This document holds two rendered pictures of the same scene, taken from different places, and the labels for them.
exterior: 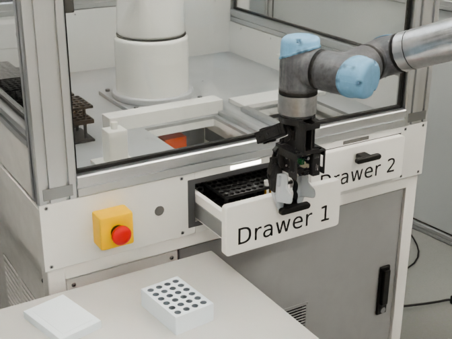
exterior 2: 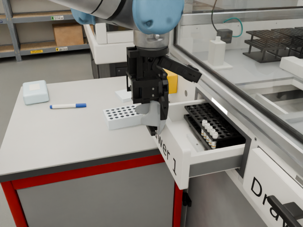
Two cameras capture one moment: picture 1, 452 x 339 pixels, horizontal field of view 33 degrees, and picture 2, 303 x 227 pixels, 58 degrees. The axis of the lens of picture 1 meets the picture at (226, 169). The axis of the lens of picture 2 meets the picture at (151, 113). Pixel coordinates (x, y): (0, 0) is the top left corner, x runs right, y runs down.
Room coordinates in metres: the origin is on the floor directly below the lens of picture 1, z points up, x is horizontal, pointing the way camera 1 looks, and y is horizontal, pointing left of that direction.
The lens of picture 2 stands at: (1.57, -0.69, 1.26)
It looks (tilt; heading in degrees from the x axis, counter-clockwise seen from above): 29 degrees down; 105
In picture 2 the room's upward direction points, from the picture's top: straight up
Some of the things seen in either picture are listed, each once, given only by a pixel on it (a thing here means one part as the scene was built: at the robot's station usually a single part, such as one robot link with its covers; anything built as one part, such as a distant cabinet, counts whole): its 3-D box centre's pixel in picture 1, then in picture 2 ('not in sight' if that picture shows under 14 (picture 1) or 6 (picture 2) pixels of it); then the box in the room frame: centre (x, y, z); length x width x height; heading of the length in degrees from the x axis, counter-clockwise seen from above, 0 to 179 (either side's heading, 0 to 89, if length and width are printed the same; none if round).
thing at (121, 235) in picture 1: (120, 234); not in sight; (1.35, 0.21, 0.88); 0.04 x 0.03 x 0.04; 121
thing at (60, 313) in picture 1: (62, 319); (132, 93); (1.21, 0.30, 0.77); 0.13 x 0.09 x 0.02; 44
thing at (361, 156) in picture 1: (364, 157); (290, 211); (1.70, -0.33, 0.91); 0.07 x 0.04 x 0.01; 121
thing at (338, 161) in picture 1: (356, 165); (298, 221); (1.73, -0.32, 0.87); 0.29 x 0.02 x 0.11; 121
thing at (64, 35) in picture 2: not in sight; (67, 34); (-0.81, 3.08, 0.28); 0.41 x 0.32 x 0.28; 37
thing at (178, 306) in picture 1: (176, 304); (122, 116); (1.25, 0.09, 0.78); 0.12 x 0.08 x 0.04; 36
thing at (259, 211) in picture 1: (282, 215); (164, 134); (1.44, -0.12, 0.87); 0.29 x 0.02 x 0.11; 121
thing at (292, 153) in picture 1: (298, 144); (148, 73); (1.41, -0.14, 1.04); 0.09 x 0.08 x 0.12; 31
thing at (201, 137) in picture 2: (233, 184); (233, 125); (1.62, -0.02, 0.87); 0.22 x 0.18 x 0.06; 31
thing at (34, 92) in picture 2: not in sight; (35, 91); (0.82, 0.19, 0.78); 0.15 x 0.10 x 0.04; 128
